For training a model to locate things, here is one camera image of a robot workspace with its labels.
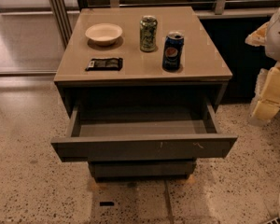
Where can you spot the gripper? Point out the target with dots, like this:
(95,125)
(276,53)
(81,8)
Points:
(278,36)

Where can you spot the grey top drawer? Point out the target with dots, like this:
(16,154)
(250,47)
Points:
(143,133)

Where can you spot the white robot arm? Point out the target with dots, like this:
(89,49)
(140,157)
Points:
(268,36)

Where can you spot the grey drawer cabinet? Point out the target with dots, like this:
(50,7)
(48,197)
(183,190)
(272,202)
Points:
(201,78)

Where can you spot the blue Pepsi can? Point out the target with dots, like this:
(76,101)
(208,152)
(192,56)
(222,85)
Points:
(173,45)

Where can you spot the green soda can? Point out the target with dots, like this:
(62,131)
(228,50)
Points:
(148,30)

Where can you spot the black snack packet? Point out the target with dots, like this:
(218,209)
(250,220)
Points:
(104,64)

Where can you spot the white paper bowl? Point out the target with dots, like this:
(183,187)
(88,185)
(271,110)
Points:
(104,34)

